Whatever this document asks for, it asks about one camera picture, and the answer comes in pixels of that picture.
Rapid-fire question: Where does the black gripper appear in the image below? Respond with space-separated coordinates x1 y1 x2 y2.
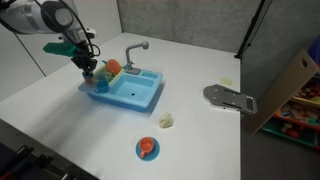
70 49 99 77

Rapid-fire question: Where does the small red cup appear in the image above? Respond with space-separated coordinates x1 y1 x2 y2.
83 75 95 86

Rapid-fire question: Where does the blue toy mug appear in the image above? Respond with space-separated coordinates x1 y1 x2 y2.
95 79 110 94

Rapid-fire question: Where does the orange toy plate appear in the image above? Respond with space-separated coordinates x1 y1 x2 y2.
106 58 123 76

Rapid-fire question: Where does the yellow toy dish rack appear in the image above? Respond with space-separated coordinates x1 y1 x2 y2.
92 63 125 85

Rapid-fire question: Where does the grey toy faucet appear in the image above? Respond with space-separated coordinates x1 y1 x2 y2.
124 40 150 76

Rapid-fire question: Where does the blue toy sink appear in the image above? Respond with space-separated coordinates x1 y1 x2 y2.
77 68 164 113

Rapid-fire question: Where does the blue toy saucer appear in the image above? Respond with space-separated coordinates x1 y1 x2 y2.
134 136 161 162

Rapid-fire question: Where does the yellow sticky note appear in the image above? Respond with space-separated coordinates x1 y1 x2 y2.
219 77 234 86

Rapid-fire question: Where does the black tripod pole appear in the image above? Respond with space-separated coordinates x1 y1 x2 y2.
233 0 268 60

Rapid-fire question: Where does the wooden toy storage shelf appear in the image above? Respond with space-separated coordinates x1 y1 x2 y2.
249 35 320 152

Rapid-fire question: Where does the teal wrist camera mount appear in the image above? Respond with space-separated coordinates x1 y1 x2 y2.
42 41 82 58

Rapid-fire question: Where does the orange toy cup with handle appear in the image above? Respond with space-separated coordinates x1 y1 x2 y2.
138 136 156 159

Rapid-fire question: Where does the grey metal mount plate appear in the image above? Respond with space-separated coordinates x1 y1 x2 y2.
202 83 259 116

